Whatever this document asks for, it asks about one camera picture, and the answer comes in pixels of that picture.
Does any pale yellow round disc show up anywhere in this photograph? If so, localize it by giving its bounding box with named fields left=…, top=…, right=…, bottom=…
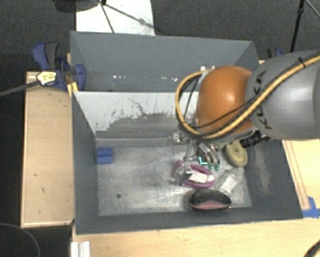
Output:
left=224, top=140, right=249, bottom=168

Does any clear plastic bottle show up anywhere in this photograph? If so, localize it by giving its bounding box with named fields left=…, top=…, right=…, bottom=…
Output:
left=218, top=169, right=244, bottom=195

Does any grey metal bin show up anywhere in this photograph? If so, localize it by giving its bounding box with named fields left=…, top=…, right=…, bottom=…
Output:
left=69, top=30, right=304, bottom=235

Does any blue sponge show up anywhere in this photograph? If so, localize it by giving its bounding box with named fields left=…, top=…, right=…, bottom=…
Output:
left=96, top=147, right=114, bottom=164

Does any pale wood board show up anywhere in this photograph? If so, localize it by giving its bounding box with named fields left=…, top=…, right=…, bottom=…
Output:
left=20, top=71, right=76, bottom=229

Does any purple coiled cable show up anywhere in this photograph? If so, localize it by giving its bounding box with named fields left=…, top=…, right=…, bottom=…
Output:
left=173, top=160, right=215, bottom=190

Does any black cylinder on white bracket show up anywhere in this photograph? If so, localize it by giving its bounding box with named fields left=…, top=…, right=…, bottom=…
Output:
left=239, top=130, right=271, bottom=148

